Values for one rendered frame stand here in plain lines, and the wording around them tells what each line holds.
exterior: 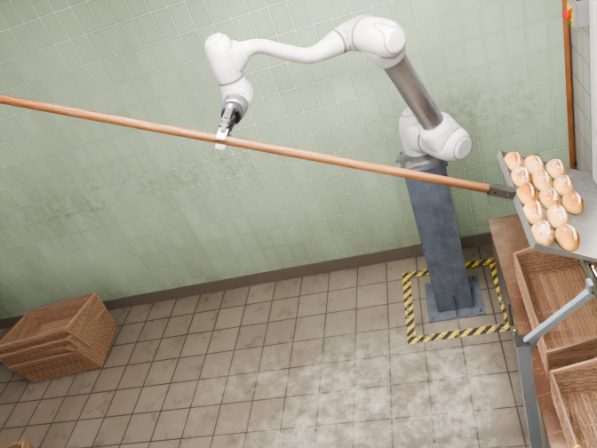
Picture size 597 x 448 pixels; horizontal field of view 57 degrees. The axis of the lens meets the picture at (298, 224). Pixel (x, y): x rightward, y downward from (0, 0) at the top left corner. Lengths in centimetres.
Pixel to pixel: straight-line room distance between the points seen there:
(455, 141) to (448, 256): 81
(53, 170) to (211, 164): 106
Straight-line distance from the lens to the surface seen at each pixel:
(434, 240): 298
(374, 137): 323
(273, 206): 354
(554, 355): 221
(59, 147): 377
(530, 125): 332
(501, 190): 195
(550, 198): 199
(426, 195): 280
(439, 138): 246
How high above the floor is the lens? 244
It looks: 34 degrees down
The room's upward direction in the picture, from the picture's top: 22 degrees counter-clockwise
